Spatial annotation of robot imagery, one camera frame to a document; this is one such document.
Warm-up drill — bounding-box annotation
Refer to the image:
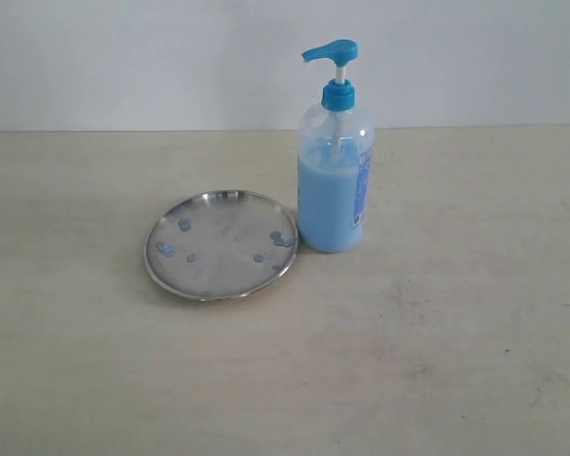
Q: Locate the blue pump soap bottle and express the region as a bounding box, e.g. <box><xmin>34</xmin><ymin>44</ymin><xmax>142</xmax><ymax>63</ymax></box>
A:
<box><xmin>297</xmin><ymin>39</ymin><xmax>374</xmax><ymax>254</ymax></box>

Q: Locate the round stainless steel plate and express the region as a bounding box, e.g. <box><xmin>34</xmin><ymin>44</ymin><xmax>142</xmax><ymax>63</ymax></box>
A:
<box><xmin>142</xmin><ymin>189</ymin><xmax>299</xmax><ymax>302</ymax></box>

